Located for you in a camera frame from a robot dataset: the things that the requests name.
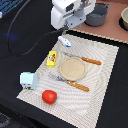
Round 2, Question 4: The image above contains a beige bowl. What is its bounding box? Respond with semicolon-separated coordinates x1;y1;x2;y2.
121;7;128;30

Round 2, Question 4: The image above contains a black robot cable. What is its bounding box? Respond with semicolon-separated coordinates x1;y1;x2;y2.
6;0;68;57

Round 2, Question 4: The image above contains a red toy tomato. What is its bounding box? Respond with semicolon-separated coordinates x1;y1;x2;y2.
42;90;57;105

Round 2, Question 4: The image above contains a fork with wooden handle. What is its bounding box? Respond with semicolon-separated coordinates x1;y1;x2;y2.
49;73;89;92

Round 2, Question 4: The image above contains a round wooden plate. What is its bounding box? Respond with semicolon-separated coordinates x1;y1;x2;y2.
59;57;87;81

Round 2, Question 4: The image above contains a knife with wooden handle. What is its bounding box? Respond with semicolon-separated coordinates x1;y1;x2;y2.
62;52;102;65

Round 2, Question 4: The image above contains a white toy fish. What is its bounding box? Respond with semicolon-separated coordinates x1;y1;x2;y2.
58;36;71;47

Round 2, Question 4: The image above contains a white woven placemat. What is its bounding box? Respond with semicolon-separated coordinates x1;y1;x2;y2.
18;34;118;128

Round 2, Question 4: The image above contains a blue striped cloth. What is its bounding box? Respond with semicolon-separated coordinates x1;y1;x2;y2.
0;0;23;15

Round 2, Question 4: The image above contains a small white milk carton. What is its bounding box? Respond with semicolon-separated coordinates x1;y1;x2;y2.
20;72;38;90

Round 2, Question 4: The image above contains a yellow toy box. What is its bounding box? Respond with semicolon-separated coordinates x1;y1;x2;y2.
46;51;57;67

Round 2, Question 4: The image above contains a grey pot with handles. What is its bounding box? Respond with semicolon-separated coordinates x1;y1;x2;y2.
85;3;111;27

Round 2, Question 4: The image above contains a brown wooden board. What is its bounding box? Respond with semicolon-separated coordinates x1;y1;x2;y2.
73;0;128;43

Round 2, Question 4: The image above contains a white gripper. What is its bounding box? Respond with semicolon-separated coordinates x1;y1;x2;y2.
51;0;96;30

